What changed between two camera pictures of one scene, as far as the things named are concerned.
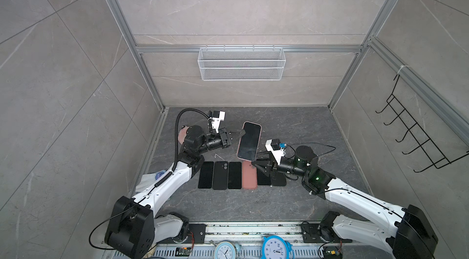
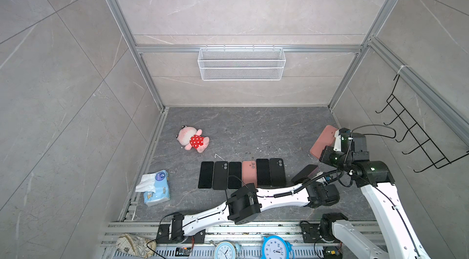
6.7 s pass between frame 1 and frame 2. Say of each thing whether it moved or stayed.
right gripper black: moved
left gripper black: moved
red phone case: stayed
